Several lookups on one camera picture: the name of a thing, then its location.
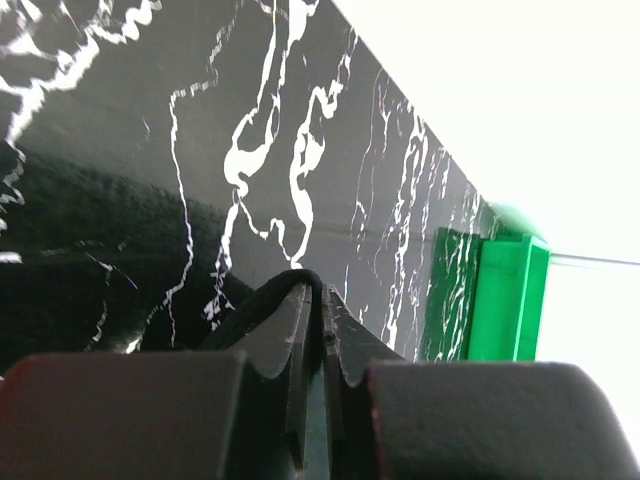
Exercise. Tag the green plastic bin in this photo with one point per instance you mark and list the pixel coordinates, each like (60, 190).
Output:
(509, 299)

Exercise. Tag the black t shirt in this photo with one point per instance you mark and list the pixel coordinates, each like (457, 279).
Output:
(265, 305)

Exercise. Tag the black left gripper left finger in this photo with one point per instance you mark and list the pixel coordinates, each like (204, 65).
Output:
(233, 414)

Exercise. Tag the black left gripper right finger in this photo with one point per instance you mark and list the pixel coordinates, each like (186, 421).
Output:
(389, 418)

